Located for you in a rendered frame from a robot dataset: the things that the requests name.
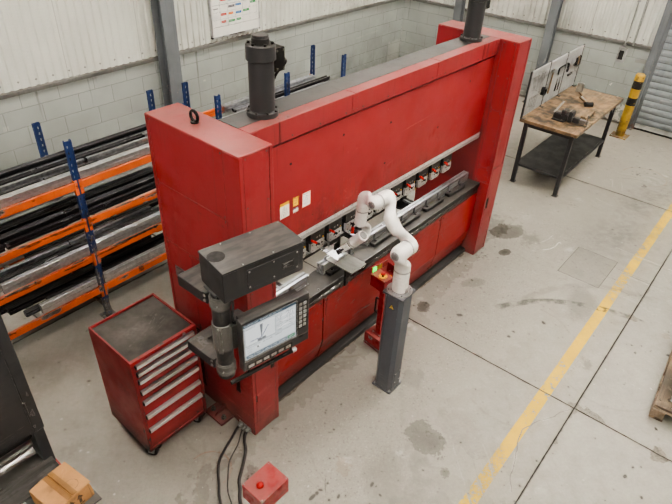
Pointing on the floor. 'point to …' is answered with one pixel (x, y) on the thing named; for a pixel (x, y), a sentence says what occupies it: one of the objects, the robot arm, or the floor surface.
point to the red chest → (150, 370)
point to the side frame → (511, 54)
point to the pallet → (663, 394)
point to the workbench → (561, 121)
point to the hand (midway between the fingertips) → (341, 250)
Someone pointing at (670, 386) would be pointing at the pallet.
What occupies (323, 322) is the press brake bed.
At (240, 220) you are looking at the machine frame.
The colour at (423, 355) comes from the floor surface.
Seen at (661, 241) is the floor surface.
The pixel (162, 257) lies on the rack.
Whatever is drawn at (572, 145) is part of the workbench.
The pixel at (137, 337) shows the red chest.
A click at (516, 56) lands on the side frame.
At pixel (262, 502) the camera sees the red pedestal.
